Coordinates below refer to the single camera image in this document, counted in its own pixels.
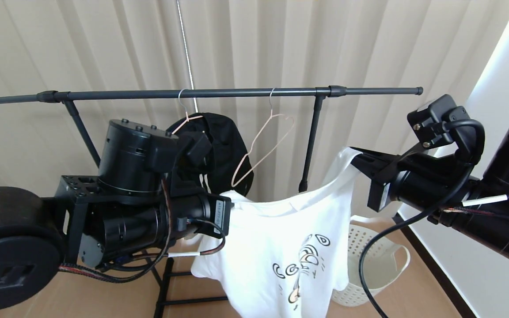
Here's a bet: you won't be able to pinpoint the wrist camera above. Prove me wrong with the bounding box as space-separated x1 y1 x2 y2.
407 94 487 177
168 132 213 197

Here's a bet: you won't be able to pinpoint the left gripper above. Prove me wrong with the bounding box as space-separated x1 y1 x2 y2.
102 194 233 261

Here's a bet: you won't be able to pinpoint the black clothes rack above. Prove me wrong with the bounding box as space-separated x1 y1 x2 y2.
0 86 424 318

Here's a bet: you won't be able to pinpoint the black shorts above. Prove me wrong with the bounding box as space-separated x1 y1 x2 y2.
166 113 255 197

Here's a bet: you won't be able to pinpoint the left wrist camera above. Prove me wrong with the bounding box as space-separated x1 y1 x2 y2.
168 132 213 197

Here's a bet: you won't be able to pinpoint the white laundry basket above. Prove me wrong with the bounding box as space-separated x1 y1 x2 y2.
330 215 411 307

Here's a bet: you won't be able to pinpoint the white printed T-shirt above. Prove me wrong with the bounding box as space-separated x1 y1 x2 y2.
190 147 363 318

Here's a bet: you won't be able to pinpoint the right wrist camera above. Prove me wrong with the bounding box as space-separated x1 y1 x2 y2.
407 94 487 177

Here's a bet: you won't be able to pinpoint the pink clothes hanger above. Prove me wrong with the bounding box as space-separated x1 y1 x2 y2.
231 87 296 188
173 88 204 133

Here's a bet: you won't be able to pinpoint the black cable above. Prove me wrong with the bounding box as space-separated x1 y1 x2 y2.
358 119 487 318

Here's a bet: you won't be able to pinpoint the beige curtain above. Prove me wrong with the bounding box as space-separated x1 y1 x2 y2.
0 0 509 230

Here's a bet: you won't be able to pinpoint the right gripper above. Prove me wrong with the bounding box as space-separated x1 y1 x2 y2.
368 152 509 264

